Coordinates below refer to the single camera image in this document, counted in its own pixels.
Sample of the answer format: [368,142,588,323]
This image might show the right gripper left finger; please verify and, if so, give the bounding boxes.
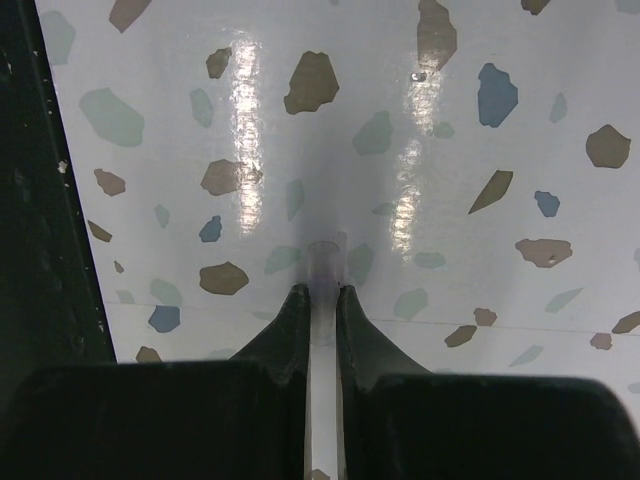
[1,284,311,479]

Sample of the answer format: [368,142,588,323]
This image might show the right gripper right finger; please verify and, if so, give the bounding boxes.
[336,286,639,479]

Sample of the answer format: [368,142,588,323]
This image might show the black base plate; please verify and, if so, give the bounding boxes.
[0,0,117,371]

